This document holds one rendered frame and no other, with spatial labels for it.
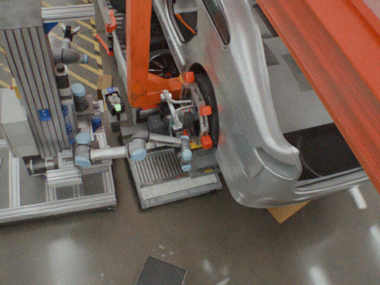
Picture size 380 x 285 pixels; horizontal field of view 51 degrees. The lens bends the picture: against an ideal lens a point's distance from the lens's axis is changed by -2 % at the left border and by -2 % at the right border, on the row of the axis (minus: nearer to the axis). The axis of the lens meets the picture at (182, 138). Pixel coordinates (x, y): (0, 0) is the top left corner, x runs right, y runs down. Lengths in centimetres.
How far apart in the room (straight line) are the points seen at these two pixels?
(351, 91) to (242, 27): 199
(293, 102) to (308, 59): 272
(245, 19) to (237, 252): 213
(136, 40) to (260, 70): 110
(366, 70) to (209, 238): 311
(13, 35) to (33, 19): 15
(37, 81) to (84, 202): 138
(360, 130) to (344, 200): 367
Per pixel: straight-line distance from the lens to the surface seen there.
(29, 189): 397
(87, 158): 308
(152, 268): 344
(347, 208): 454
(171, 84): 399
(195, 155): 406
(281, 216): 420
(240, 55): 282
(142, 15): 320
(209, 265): 386
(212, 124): 331
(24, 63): 273
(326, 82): 97
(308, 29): 109
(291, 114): 367
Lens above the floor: 364
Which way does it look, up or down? 55 degrees down
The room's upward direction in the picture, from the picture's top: 10 degrees clockwise
